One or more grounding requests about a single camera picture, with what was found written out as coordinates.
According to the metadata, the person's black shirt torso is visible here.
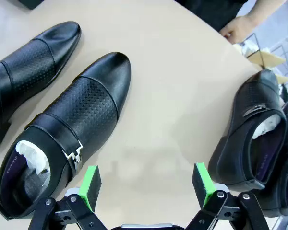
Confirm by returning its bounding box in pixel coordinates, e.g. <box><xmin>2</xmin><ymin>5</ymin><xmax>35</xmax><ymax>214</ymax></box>
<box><xmin>175</xmin><ymin>0</ymin><xmax>248</xmax><ymax>32</ymax></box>

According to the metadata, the person's left forearm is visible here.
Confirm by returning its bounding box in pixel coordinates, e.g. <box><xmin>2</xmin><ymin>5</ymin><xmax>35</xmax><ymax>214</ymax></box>
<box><xmin>244</xmin><ymin>0</ymin><xmax>288</xmax><ymax>23</ymax></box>

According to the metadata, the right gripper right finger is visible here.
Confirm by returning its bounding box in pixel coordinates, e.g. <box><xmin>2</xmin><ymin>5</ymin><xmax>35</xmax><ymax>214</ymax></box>
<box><xmin>186</xmin><ymin>162</ymin><xmax>271</xmax><ymax>230</ymax></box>

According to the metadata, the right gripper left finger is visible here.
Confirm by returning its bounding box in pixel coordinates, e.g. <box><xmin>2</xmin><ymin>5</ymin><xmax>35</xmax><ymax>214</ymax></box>
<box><xmin>26</xmin><ymin>165</ymin><xmax>104</xmax><ymax>230</ymax></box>

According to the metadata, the black wire frame rack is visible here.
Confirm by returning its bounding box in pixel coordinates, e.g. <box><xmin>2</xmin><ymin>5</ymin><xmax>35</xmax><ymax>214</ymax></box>
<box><xmin>232</xmin><ymin>33</ymin><xmax>288</xmax><ymax>84</ymax></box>

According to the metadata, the black leather buckle shoe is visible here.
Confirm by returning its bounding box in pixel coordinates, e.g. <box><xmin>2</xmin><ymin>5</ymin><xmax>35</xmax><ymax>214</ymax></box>
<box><xmin>0</xmin><ymin>21</ymin><xmax>82</xmax><ymax>153</ymax></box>
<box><xmin>254</xmin><ymin>99</ymin><xmax>288</xmax><ymax>218</ymax></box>
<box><xmin>208</xmin><ymin>69</ymin><xmax>288</xmax><ymax>193</ymax></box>
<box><xmin>0</xmin><ymin>51</ymin><xmax>132</xmax><ymax>221</ymax></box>

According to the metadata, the person's left hand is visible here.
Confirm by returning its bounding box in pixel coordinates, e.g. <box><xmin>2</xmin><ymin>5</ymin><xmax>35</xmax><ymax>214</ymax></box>
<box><xmin>218</xmin><ymin>15</ymin><xmax>257</xmax><ymax>45</ymax></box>

